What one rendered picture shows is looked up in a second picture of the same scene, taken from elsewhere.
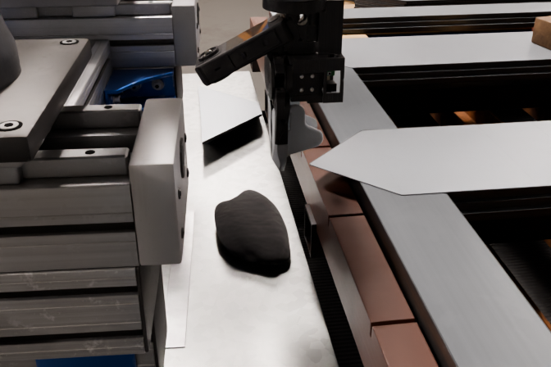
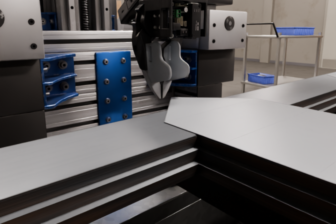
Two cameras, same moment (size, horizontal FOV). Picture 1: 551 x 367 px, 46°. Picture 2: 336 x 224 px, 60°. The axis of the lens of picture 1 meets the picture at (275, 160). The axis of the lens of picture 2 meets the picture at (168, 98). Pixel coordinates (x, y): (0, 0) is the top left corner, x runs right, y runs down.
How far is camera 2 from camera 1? 67 cm
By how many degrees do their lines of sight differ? 55
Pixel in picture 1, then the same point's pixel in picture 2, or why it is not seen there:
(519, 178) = (306, 161)
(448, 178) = (230, 130)
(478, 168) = (283, 138)
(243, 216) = not seen: hidden behind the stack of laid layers
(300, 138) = (158, 70)
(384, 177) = (187, 113)
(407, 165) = (225, 116)
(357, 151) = (217, 102)
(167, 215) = not seen: outside the picture
